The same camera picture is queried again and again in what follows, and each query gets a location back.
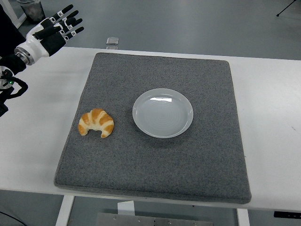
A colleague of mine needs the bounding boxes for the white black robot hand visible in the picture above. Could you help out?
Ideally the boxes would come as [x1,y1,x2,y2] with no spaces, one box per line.
[16,4,85,61]

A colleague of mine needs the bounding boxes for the golden brown croissant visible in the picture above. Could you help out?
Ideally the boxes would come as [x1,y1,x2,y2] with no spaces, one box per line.
[77,108,115,139]

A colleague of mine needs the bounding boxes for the white round plate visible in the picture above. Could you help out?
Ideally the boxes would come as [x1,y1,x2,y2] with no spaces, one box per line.
[132,88,194,139]

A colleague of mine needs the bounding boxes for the grey trash bin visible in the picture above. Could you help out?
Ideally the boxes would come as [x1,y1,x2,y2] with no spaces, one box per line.
[20,0,47,24]

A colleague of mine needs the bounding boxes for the person's leg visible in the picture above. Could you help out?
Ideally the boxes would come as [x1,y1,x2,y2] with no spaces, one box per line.
[0,4,27,59]

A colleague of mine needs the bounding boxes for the grey felt mat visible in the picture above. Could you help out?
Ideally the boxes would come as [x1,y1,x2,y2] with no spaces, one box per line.
[54,52,252,204]

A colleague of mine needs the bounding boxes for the white table leg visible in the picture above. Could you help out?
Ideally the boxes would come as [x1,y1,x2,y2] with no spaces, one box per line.
[55,195,75,226]
[236,208,250,226]

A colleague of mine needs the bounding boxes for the black tripod leg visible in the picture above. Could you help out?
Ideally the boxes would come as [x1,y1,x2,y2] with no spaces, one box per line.
[276,0,297,17]

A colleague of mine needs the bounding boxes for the black table control box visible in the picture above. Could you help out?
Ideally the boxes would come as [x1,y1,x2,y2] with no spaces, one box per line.
[274,211,301,218]

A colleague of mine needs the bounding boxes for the white frame furniture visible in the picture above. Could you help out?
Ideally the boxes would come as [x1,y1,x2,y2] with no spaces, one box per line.
[0,0,28,29]

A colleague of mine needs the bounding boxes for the black floor cable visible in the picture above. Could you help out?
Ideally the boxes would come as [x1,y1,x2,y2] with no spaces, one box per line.
[0,210,24,226]

